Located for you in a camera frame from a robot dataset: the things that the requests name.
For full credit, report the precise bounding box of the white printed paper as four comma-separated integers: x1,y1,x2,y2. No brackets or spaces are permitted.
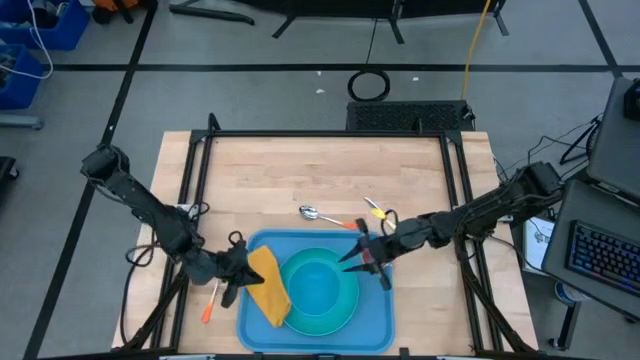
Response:
522,214,557,275

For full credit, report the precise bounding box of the black backlit keyboard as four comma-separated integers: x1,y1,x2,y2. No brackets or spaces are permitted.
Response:
564,219,640,298

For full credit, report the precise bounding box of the teal plastic plate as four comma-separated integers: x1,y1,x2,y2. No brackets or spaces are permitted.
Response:
278,247,360,337

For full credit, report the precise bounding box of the blue plastic tray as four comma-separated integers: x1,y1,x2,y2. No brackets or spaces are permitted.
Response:
237,229,396,356

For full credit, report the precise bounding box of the white blue round container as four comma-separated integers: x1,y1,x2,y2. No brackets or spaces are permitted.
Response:
553,280,585,307

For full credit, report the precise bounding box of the metal fork orange handle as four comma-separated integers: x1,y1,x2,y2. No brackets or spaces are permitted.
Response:
201,278,222,325

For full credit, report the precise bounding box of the white cable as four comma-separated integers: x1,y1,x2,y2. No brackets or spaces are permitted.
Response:
0,0,54,81

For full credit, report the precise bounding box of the black equipment piece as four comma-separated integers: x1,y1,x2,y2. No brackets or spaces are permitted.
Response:
0,155,21,201

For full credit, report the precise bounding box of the black partition screen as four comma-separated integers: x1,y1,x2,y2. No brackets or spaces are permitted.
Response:
232,0,511,46

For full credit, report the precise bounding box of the yellow cloth napkin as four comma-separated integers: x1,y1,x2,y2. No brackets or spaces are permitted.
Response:
246,244,292,329

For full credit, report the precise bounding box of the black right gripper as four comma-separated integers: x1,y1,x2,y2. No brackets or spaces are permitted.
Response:
337,212,441,292

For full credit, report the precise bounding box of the blue ribbed plastic bowl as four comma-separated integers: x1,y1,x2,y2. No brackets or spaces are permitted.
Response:
287,260,348,317

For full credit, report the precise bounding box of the metal spoon orange handle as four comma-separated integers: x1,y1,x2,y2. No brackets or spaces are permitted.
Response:
298,205,361,232

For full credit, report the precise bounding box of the grey desk top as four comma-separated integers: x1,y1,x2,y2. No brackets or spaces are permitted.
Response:
584,76,640,207

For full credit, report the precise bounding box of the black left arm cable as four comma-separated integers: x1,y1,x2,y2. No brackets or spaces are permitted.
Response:
119,242,174,347

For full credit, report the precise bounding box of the grey keyboard tray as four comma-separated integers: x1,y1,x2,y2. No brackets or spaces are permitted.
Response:
540,177,640,321

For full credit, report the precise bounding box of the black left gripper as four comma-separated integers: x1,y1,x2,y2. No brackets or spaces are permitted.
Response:
185,238,266,310

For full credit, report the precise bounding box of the black desk leg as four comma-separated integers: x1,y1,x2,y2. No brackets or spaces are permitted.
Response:
547,299,584,351

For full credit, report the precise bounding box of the black floor stand foot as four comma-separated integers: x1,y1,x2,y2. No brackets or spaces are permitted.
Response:
168,3,256,27

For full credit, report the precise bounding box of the yellow hanging cable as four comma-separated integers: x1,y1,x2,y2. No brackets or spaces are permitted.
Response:
459,0,494,101

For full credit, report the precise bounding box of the orange and black object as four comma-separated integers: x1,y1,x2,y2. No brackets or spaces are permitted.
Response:
91,0,159,25

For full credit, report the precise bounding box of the black perforated computer case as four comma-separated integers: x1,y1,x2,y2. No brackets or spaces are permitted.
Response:
345,99,477,134

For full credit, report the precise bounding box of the metal knife cream handle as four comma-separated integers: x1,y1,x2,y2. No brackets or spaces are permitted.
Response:
363,197,399,232

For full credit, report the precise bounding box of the grey metal bar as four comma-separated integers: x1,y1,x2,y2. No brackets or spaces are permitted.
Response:
0,113,45,132

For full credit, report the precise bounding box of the blue storage bin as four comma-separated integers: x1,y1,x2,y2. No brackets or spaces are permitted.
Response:
0,43,46,111
0,0,92,52

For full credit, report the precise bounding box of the coiled black floor cable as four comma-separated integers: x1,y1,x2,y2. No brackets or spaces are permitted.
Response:
346,18,392,103

